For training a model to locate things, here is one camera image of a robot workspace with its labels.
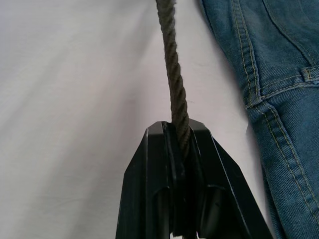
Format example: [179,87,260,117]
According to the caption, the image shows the blue denim shorts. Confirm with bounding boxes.
[198,0,319,239]

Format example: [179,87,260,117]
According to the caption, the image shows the dark braided rope belt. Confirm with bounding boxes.
[155,0,192,160]

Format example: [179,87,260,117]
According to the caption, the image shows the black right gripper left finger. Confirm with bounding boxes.
[114,120,186,239]

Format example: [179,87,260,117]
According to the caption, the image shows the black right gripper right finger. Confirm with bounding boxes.
[184,119,275,239]

